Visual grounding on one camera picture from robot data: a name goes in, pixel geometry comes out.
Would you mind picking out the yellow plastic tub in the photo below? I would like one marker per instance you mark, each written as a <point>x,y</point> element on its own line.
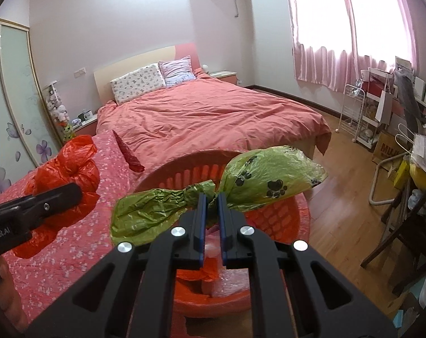
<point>424,172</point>

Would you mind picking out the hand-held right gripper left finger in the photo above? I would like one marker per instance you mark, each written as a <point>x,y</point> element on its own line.
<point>201,239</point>

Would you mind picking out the white wall socket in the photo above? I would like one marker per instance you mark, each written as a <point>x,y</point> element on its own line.
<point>79,73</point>

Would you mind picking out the pink striped pillow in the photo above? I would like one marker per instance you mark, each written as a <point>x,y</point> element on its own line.
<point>177,70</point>

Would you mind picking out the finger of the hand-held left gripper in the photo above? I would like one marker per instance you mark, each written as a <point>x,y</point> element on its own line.
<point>57,199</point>

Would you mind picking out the bed with coral duvet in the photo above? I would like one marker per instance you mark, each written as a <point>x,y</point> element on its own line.
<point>205,119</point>

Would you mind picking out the green paw print plastic bag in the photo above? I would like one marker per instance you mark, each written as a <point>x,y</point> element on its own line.
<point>269,172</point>

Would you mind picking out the white clothes hanger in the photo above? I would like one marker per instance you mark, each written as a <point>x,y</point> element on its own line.
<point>406,137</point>

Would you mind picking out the green yellow toy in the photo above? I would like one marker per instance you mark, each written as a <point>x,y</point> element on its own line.
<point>68,133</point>

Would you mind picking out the white patterned pillow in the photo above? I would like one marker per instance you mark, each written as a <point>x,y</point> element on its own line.
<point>135,82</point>

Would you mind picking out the dark wooden chair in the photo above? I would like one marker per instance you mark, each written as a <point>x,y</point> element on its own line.
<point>406,232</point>

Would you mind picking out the white tube frame stool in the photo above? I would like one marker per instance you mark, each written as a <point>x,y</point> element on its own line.
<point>375,183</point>

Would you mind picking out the orange plastic basket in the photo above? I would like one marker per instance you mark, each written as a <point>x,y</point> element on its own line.
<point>276,225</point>

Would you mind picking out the cardboard box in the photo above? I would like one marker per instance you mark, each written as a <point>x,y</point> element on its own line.
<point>387,148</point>

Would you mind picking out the cream and pink headboard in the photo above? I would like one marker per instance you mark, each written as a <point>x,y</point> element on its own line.
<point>128,65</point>

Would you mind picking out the white mug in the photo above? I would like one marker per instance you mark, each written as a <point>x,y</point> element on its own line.
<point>87,114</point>

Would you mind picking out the red plastic bag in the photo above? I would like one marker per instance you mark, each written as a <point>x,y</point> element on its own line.
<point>72,162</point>

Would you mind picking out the pink curtain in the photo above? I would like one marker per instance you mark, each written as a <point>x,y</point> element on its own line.
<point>322,63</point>

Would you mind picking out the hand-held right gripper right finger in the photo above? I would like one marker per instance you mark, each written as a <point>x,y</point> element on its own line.
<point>222,239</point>

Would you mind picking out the pink nightstand with mug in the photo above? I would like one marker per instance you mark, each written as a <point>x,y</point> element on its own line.
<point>87,126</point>

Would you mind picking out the white paper bag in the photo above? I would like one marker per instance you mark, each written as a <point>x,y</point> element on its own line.
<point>385,107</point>

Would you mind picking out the hanging bag of plush toys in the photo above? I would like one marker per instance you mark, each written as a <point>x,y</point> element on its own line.
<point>57,107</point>

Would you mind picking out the orange plastic bag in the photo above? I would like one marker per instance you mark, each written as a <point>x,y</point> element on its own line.
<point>195,271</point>

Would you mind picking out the wardrobe with floral sliding doors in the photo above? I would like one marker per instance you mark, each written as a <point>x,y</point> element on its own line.
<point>15,112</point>

